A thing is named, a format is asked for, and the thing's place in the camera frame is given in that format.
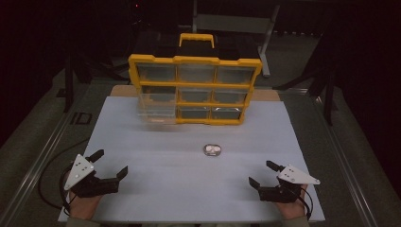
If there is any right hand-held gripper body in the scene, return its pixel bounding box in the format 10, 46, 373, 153
257, 164, 322, 203

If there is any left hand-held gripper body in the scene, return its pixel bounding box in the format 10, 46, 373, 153
63, 153, 121, 199

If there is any clear plastic drawer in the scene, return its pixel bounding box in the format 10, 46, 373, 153
136, 85, 178, 126

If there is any person's right hand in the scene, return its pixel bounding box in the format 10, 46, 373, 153
274, 183, 309, 220

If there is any person's left hand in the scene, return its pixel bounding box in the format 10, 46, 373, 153
64, 181, 104, 220

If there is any black stand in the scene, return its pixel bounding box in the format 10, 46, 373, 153
272, 29, 339, 127
56, 50, 96, 114

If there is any yellow and black drawer organizer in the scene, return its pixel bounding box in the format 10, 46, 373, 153
127, 32, 264, 127

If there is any black cable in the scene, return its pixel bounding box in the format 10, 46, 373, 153
299, 186, 314, 221
37, 138, 91, 212

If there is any metal floor rail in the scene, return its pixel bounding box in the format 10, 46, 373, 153
277, 88, 384, 227
0, 79, 96, 227

